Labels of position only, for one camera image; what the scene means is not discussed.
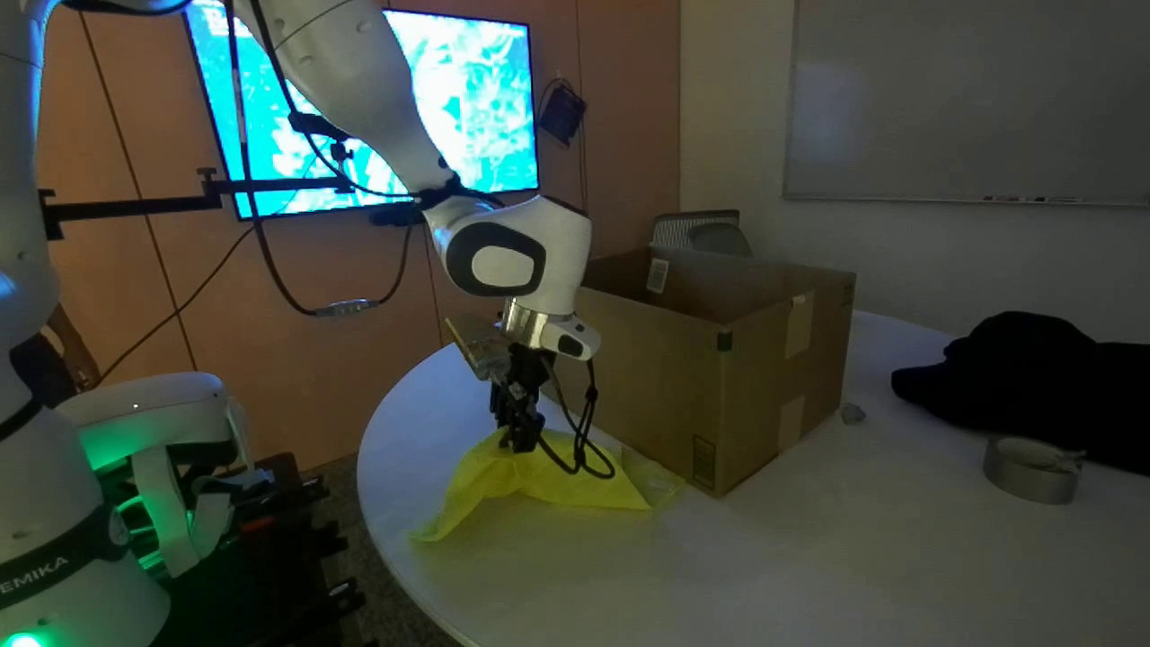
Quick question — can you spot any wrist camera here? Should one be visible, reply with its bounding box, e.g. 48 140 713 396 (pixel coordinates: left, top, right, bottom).
442 318 514 386

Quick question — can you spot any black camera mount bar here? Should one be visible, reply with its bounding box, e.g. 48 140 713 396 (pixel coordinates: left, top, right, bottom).
35 166 234 245

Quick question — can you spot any black hanging cable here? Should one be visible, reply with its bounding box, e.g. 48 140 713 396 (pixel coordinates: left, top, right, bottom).
220 0 418 320

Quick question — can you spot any brown cardboard box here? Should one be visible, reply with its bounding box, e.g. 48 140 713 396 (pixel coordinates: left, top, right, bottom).
572 245 859 500

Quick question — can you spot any grey tape roll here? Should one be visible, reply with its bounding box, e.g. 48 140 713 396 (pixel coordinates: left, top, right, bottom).
980 437 1089 507

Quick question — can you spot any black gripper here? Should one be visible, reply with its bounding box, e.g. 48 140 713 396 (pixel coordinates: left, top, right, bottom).
484 341 561 457

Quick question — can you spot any wall mounted monitor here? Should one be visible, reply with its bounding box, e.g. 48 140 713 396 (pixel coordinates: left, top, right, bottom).
182 8 544 226

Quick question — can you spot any whiteboard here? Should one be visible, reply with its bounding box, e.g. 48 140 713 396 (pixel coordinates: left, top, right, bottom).
785 0 1150 211

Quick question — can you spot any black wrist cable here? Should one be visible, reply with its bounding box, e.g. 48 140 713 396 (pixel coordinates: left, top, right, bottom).
532 358 622 486

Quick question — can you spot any black wall device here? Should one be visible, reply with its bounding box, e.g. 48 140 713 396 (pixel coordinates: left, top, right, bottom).
535 78 588 149

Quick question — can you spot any black garment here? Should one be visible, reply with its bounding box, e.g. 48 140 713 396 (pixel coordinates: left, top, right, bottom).
893 313 1150 482

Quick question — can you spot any yellow microfiber cloth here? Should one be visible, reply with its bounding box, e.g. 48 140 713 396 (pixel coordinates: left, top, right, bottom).
411 427 660 552

